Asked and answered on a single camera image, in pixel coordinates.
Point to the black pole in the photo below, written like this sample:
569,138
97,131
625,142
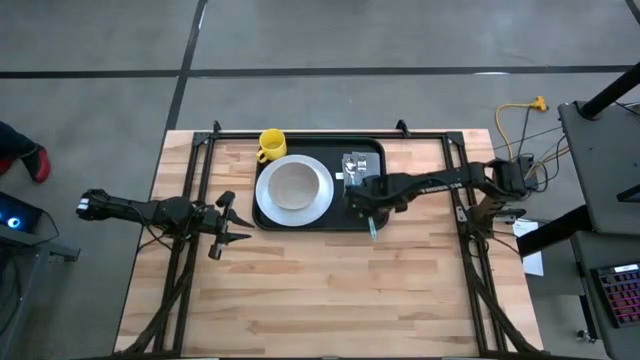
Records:
610,90

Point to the yellow mug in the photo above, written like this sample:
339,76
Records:
272,142

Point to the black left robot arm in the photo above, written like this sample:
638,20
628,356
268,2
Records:
150,210

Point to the black metal table frame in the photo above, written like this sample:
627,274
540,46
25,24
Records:
425,134

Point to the black keyboard with lit keys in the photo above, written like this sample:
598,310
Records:
620,295

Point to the black caster wheel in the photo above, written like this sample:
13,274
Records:
582,335

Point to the black device with blue light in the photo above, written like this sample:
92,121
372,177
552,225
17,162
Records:
15,212

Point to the black serving tray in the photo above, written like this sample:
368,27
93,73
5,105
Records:
330,150

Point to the white round plate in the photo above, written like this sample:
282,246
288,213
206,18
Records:
320,200

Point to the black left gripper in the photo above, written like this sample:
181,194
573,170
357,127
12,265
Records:
215,221

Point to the beige bowl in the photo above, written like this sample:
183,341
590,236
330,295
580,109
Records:
293,186

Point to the black bracket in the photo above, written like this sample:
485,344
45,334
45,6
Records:
630,194

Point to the white paper sheet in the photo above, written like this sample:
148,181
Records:
532,262

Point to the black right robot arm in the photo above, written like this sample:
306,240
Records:
440,182

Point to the grey metal stand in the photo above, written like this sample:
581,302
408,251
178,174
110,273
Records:
55,248

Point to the black power adapter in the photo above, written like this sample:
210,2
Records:
531,162

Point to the person's foot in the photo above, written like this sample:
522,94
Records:
37,162

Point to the grey napkin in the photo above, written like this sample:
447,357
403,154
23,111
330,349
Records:
372,160

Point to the dark grey desk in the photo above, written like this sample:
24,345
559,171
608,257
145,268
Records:
582,250

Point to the black diagonal beam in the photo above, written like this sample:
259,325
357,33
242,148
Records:
550,230

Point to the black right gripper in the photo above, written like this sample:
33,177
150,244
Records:
370,197

